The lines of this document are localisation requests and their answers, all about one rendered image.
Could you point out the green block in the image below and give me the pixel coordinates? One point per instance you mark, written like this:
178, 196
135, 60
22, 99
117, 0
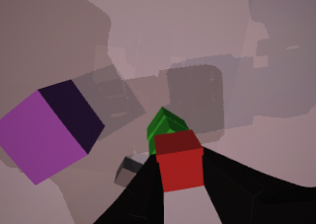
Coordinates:
167, 126
159, 117

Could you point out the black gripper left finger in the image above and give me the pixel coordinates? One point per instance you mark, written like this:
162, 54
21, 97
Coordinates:
142, 201

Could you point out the purple block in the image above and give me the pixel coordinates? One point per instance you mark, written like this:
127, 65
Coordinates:
52, 128

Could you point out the red block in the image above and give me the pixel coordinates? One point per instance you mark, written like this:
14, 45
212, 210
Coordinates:
179, 157

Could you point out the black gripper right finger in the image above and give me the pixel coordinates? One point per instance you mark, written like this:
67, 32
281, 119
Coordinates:
242, 195

